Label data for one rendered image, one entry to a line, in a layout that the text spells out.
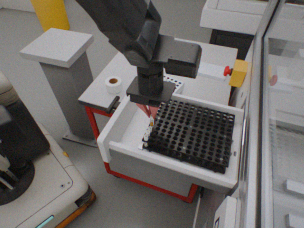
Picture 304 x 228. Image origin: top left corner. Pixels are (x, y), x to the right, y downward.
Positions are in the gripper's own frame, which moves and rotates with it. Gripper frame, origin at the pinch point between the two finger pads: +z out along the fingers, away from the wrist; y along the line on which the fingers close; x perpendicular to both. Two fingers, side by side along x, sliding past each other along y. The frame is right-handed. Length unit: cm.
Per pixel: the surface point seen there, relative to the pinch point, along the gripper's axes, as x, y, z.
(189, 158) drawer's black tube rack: -4.6, 11.7, 8.2
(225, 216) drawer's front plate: -18.1, 21.1, 3.0
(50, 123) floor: 42, -109, 90
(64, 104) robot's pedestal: 38, -77, 54
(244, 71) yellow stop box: 33.1, 22.1, 4.6
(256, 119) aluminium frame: 3.0, 24.2, -3.2
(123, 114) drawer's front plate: 0.8, -9.2, 3.8
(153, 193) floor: 16, -8, 94
